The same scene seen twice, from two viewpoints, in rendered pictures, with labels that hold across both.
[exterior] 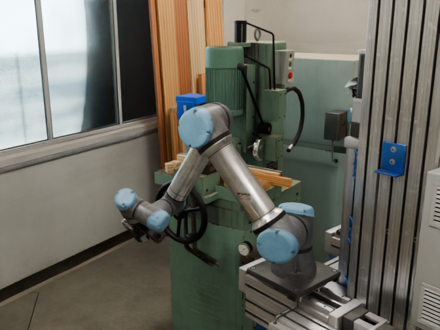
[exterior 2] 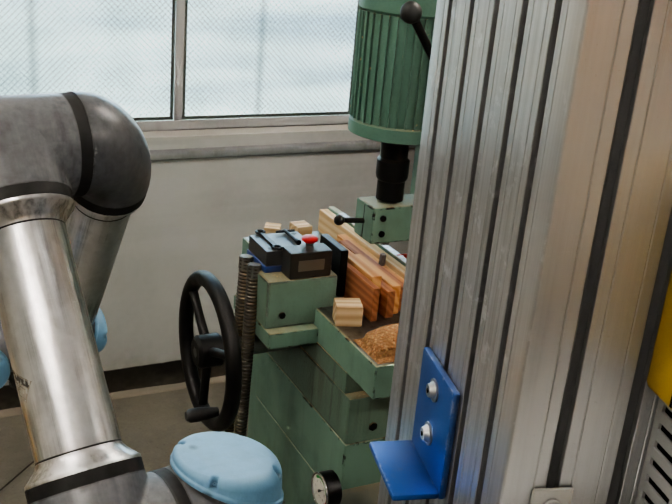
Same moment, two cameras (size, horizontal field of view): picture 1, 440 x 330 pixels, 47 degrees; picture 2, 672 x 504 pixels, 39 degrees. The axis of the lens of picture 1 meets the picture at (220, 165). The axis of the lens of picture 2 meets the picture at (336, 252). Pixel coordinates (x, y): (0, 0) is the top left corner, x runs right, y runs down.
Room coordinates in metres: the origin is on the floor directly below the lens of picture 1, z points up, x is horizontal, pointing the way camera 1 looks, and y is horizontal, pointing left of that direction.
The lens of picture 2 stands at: (0.83, -0.72, 1.60)
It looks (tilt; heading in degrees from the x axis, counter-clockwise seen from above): 21 degrees down; 28
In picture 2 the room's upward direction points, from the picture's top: 5 degrees clockwise
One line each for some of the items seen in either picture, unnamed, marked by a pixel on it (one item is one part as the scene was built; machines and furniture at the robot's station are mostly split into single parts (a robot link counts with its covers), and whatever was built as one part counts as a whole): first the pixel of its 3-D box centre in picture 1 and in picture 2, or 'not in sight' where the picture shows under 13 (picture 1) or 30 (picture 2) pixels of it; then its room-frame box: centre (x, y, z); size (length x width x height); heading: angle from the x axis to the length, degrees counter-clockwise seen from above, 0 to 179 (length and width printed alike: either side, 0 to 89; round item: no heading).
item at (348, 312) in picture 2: not in sight; (347, 312); (2.18, -0.05, 0.92); 0.05 x 0.04 x 0.04; 127
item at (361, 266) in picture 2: not in sight; (354, 277); (2.29, 0.00, 0.94); 0.16 x 0.02 x 0.07; 55
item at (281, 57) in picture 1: (284, 67); not in sight; (2.54, -0.32, 1.40); 0.10 x 0.06 x 0.16; 145
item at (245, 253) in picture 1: (245, 249); (328, 493); (2.04, -0.11, 0.65); 0.06 x 0.04 x 0.08; 55
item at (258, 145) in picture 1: (260, 148); not in sight; (2.40, -0.20, 1.02); 0.12 x 0.03 x 0.12; 145
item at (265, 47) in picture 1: (255, 112); not in sight; (2.60, -0.18, 1.16); 0.22 x 0.22 x 0.72; 55
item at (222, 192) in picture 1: (210, 185); (326, 304); (2.28, 0.05, 0.87); 0.61 x 0.30 x 0.06; 55
